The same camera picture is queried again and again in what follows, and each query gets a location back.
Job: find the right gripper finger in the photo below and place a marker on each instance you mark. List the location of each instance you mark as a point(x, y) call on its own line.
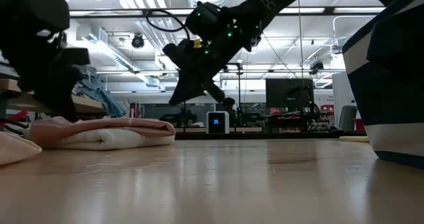
point(215, 91)
point(185, 91)

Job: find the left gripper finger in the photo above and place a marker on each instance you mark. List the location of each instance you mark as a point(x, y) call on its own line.
point(69, 104)
point(46, 101)

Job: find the pink towel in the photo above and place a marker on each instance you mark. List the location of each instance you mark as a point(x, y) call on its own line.
point(116, 124)

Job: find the yellow checked towel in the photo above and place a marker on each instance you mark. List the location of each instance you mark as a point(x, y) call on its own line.
point(16, 147)

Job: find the white towel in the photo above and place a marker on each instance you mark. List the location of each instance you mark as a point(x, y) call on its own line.
point(116, 139)

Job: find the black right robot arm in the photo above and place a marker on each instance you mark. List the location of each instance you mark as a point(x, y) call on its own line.
point(265, 5)

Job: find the person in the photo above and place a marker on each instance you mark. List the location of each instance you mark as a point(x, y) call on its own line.
point(229, 104)

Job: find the yellow tag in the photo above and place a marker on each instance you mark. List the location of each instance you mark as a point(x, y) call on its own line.
point(197, 43)

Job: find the small white screen device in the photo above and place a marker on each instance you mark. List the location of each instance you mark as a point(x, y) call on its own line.
point(217, 122)

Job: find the teal cloth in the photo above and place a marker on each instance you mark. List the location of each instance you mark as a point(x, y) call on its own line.
point(99, 91)

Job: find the red black clip lead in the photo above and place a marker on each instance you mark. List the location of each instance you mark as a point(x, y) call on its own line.
point(15, 115)

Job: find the black monitor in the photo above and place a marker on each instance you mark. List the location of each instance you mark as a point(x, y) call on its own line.
point(288, 94)

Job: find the low cluttered shelf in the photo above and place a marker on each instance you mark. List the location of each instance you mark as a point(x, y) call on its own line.
point(298, 123)

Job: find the black overhead bar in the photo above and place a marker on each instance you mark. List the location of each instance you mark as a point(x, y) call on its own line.
point(314, 12)

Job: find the white cabinet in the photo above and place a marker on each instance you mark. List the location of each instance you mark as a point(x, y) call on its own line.
point(341, 88)

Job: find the grey waste bin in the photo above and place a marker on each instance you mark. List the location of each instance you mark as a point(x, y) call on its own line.
point(348, 118)

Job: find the wooden stick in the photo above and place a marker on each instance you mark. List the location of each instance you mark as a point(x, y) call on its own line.
point(352, 138)

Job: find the red crate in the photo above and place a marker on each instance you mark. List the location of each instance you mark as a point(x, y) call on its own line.
point(359, 124)

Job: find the navy fabric bin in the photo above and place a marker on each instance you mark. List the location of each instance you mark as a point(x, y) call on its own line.
point(391, 85)

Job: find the wooden workbench grey frame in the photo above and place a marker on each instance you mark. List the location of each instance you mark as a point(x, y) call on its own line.
point(89, 104)

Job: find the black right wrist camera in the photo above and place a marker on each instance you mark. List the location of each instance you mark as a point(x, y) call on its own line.
point(174, 55)

